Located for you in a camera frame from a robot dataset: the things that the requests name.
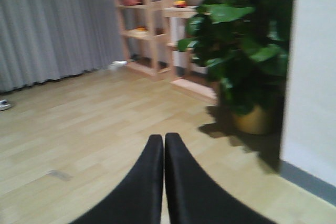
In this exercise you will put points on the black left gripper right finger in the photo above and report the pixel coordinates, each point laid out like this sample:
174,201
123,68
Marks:
193,196

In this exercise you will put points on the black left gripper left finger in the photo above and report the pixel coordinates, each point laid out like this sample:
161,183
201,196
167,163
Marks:
138,197

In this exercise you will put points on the yellow plant pot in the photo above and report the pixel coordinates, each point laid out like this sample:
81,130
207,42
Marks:
258,122

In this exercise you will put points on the green potted plant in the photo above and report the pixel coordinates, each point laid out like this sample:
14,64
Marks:
244,45

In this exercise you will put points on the wooden shelf unit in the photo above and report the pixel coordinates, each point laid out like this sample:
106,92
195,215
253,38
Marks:
148,47

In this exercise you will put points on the colourful toy on shelf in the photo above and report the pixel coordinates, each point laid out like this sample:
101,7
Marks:
179,3

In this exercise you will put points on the grey curtain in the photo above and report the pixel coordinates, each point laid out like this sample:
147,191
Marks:
44,40

